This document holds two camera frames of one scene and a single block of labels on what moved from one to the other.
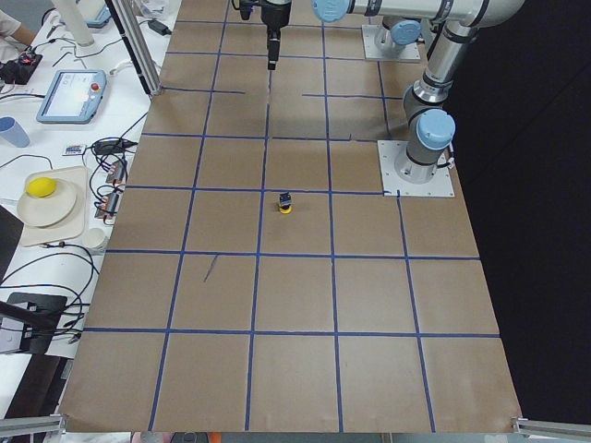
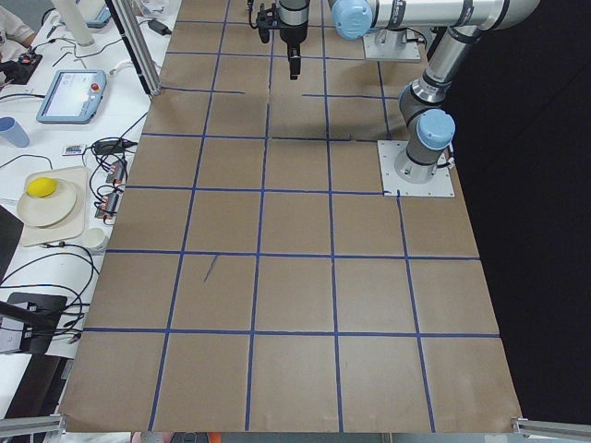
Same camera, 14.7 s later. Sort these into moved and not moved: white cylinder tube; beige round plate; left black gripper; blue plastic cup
Moved: left black gripper
Not moved: white cylinder tube; blue plastic cup; beige round plate
